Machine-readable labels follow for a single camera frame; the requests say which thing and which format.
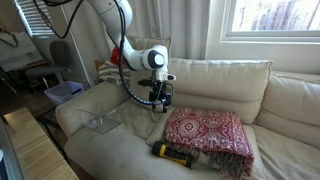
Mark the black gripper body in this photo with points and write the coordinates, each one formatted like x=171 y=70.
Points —
x=160 y=95

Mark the maroon patterned fleece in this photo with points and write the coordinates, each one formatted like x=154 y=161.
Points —
x=206 y=133

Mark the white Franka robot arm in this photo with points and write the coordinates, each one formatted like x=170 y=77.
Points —
x=133 y=56

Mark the beige sofa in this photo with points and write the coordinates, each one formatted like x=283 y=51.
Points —
x=233 y=83

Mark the yellow black flashlight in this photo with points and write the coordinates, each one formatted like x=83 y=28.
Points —
x=170 y=154

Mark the striped grey cloth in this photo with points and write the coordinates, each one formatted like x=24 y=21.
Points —
x=110 y=71

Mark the clear acrylic box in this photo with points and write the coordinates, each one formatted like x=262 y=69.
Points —
x=100 y=118

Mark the red hat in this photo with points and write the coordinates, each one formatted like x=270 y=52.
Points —
x=116 y=56

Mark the white curtain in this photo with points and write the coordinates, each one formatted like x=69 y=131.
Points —
x=173 y=26

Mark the blue plastic bin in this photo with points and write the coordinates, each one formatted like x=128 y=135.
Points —
x=63 y=91

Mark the dark patterned rug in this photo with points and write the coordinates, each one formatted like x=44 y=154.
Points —
x=48 y=118

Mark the grey office chair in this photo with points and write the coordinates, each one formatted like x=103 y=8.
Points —
x=53 y=66

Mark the light wooden table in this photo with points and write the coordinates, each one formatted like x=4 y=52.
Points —
x=36 y=146

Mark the white framed window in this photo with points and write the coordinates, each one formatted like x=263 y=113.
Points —
x=276 y=16

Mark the white paper bag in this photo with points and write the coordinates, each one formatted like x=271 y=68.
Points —
x=20 y=50

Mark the white window blinds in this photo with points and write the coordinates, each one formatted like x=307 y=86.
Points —
x=33 y=16

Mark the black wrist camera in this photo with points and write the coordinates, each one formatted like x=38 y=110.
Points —
x=146 y=82

